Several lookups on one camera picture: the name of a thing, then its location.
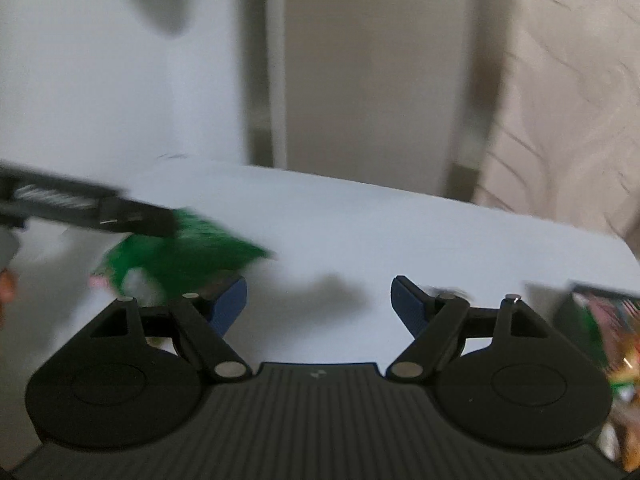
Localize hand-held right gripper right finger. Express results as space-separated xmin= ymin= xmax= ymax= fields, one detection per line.
xmin=386 ymin=275 xmax=561 ymax=381

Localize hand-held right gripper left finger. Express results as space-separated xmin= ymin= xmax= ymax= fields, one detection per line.
xmin=75 ymin=276 xmax=251 ymax=381

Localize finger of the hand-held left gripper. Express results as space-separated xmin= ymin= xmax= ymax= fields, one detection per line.
xmin=100 ymin=199 xmax=177 ymax=238

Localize plain green snack bag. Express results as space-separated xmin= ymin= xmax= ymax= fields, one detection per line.
xmin=90 ymin=207 xmax=278 ymax=296

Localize black box with white inside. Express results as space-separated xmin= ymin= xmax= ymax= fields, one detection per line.
xmin=550 ymin=282 xmax=640 ymax=473

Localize green white shrimp chips bag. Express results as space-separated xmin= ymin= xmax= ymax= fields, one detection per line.
xmin=575 ymin=294 xmax=640 ymax=401

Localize person's left hand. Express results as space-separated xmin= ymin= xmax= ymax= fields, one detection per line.
xmin=0 ymin=269 xmax=17 ymax=331

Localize silver refrigerator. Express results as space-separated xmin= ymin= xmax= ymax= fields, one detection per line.
xmin=240 ymin=0 xmax=501 ymax=201

